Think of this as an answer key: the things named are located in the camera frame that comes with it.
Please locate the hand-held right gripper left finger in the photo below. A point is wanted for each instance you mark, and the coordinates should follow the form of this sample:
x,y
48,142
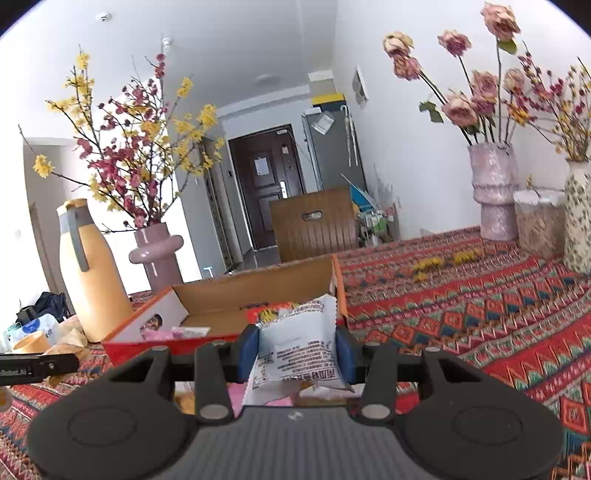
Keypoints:
x,y
247,353

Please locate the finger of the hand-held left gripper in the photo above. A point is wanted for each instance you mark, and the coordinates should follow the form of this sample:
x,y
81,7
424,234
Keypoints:
x,y
60,364

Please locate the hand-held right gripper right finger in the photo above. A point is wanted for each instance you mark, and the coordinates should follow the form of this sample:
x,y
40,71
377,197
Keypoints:
x,y
344,357

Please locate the large pink snack packet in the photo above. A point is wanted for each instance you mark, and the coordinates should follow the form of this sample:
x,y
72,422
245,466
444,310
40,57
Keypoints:
x,y
240,397

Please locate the red chips bag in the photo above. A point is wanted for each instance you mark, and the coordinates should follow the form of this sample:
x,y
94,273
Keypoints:
x,y
272,314

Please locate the white printed snack packet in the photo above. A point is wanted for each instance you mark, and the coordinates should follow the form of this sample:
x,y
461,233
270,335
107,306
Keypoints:
x,y
295,346

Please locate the red cardboard box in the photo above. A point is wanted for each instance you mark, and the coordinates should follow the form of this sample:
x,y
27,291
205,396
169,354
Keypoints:
x,y
240,290

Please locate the pink crown snack packet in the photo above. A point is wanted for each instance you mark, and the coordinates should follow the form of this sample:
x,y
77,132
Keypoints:
x,y
184,331

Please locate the blue and white wipes packet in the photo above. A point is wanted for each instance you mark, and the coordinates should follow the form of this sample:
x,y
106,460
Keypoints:
x,y
39,330

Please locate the dark bag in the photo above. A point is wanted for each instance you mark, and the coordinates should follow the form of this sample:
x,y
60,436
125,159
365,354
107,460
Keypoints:
x,y
48,302

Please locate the yellow thermos jug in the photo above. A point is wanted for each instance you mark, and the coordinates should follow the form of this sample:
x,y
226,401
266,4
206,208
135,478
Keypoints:
x,y
97,286

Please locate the small white stool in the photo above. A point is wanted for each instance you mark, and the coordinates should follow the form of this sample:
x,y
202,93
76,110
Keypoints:
x,y
208,272

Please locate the pink glass vase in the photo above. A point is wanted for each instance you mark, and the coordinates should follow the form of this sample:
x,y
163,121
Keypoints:
x,y
157,267

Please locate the fallen yellow petals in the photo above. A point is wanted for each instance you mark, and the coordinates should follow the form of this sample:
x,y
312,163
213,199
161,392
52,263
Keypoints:
x,y
427,264

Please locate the wooden chair back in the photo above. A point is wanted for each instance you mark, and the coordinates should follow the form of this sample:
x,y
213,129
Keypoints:
x,y
314,235

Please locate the small shelf cart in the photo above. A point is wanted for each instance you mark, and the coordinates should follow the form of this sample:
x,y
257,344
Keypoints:
x,y
376,224

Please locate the dark entrance door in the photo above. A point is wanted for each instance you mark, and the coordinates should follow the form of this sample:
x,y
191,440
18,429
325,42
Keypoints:
x,y
268,184

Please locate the grey refrigerator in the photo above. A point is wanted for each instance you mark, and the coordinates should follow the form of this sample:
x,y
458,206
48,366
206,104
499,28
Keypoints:
x,y
332,157

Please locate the white folded umbrella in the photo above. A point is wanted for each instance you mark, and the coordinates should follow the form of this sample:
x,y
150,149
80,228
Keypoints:
x,y
350,138

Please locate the pink and yellow blossom branches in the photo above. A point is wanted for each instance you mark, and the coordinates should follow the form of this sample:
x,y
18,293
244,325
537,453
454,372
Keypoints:
x,y
134,157

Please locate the textured pink vase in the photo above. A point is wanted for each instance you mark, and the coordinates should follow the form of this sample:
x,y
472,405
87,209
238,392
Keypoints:
x,y
494,194

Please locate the clear jar with white lid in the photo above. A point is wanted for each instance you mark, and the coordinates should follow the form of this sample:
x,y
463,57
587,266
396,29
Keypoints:
x,y
540,230

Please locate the yellow box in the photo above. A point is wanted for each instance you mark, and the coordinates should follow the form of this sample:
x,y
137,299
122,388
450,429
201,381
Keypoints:
x,y
328,99

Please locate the white floral vase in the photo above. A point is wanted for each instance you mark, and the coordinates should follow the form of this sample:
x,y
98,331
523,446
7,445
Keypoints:
x,y
579,217

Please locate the dried pink roses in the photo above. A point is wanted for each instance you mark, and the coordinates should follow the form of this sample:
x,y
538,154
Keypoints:
x,y
461,108

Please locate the red and yellow berry branches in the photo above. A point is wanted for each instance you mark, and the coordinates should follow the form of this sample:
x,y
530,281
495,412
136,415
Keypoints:
x,y
563,110

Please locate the white smoke detector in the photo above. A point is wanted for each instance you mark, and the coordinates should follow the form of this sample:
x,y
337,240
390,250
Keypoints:
x,y
104,17

